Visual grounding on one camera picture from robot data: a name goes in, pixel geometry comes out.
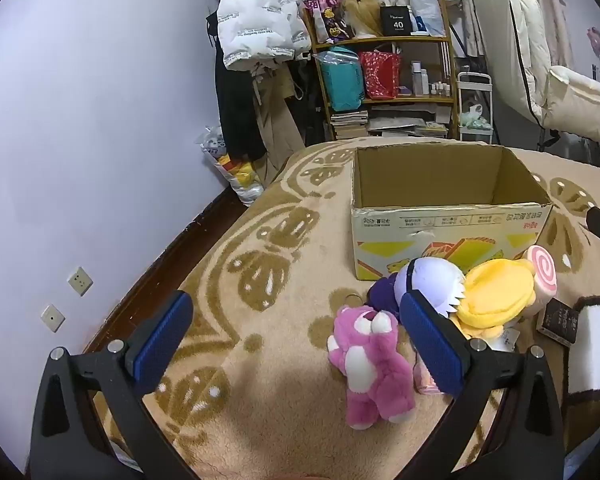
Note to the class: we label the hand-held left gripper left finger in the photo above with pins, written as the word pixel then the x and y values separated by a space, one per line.
pixel 161 345

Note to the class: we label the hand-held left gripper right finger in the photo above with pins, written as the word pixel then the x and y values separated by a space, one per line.
pixel 432 345

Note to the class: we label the pink packet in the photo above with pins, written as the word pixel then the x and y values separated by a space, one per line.
pixel 425 380

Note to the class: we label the white-haired purple plush doll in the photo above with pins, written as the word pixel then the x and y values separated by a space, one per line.
pixel 430 280

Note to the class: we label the yellow plush doll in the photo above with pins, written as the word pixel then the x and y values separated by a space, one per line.
pixel 495 295

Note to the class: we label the printed cardboard box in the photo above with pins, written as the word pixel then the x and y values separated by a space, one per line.
pixel 430 225

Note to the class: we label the pink bear plush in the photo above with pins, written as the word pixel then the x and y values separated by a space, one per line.
pixel 375 365

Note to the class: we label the pink swirl plush candy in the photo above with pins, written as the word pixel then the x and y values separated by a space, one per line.
pixel 542 265

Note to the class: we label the small black box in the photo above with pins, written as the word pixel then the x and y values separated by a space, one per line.
pixel 557 322

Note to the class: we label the white trolley cart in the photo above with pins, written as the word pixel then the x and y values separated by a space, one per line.
pixel 475 131

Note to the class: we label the pale green packets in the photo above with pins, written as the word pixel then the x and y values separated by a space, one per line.
pixel 472 120

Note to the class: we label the clear bag of toys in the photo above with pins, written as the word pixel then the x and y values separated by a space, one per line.
pixel 235 175

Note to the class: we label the white cushioned chair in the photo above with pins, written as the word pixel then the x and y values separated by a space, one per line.
pixel 510 35

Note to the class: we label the pile of books and papers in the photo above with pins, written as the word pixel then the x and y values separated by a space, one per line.
pixel 405 122

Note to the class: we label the white bottle with grey cap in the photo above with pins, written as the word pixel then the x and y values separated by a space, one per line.
pixel 425 82

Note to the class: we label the stack of books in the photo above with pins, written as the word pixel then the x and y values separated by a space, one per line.
pixel 350 125

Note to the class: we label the tall white bottle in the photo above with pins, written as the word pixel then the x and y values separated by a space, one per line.
pixel 416 77

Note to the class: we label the small purple box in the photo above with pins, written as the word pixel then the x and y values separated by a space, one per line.
pixel 404 91

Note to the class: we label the black hanging garment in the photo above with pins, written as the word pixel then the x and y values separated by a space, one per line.
pixel 235 110

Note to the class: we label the beige hanging garment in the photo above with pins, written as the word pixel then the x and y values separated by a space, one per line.
pixel 280 125

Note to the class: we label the red patterned bag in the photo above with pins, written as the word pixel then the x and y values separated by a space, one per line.
pixel 380 75

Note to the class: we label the teal bag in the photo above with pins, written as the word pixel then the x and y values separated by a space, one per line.
pixel 342 85

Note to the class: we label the white plastic bag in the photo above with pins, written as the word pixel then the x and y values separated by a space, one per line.
pixel 427 5

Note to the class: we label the wooden shelf unit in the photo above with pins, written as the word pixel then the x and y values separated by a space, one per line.
pixel 380 41

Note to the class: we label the black box with white print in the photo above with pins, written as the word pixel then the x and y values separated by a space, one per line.
pixel 395 20

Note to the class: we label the clear zip bag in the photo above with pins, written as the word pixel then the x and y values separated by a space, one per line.
pixel 337 55

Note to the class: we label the blonde wig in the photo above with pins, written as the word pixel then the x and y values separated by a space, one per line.
pixel 362 12

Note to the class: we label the white puffer jacket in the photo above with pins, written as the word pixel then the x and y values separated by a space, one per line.
pixel 250 20

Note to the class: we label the colourful printed bag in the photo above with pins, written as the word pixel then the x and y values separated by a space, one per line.
pixel 325 15

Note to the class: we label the white wall socket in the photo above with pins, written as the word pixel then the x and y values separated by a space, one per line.
pixel 80 281
pixel 53 317

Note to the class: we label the pink wall sticker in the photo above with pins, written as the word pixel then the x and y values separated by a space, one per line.
pixel 599 40

